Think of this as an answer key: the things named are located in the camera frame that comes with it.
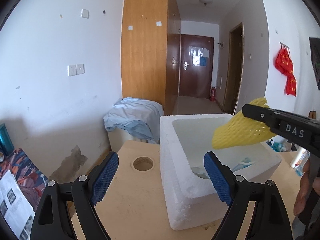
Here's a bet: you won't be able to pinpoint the light blue bedsheet pile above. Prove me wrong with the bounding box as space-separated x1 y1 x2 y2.
103 97 164 144

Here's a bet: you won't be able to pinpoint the person's right hand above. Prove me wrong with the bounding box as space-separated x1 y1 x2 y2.
293 159 320 216

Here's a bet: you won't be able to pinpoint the white styrofoam box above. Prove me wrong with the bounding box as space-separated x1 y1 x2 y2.
160 114 281 231

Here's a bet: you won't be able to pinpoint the red fire extinguisher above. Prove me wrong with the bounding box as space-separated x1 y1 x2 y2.
210 87 216 102

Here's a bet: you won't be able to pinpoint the red hanging banners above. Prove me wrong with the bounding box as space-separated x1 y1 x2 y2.
274 46 297 96

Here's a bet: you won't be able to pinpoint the dark brown entry door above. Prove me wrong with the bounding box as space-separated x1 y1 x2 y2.
179 34 214 99

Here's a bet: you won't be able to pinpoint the black camera phone mount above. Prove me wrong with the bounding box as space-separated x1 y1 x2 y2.
309 37 320 90

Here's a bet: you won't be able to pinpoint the printed paper sheet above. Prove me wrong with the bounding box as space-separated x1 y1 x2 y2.
1 171 35 239

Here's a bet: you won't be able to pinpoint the blue spray bottle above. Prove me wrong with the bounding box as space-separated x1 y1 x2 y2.
290 147 310 177

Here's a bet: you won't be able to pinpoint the wooden wardrobe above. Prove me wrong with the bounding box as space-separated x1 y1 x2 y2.
121 0 181 115

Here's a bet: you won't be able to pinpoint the double wall socket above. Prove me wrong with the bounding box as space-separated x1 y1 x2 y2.
67 64 85 76

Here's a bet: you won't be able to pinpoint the yellow foam fruit net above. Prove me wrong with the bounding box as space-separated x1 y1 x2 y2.
212 111 276 150

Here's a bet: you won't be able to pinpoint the colourful patterned cloth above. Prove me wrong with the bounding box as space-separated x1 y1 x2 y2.
0 148 48 212

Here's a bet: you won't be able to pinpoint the blue single face mask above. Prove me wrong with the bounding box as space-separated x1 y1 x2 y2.
232 157 255 172

